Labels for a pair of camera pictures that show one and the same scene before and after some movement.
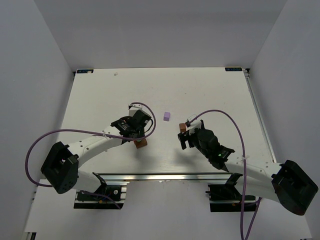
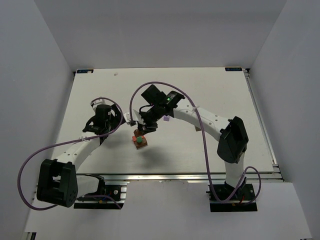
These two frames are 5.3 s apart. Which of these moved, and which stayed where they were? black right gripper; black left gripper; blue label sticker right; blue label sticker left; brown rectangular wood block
Moved: black right gripper; black left gripper
Stayed: blue label sticker left; blue label sticker right; brown rectangular wood block
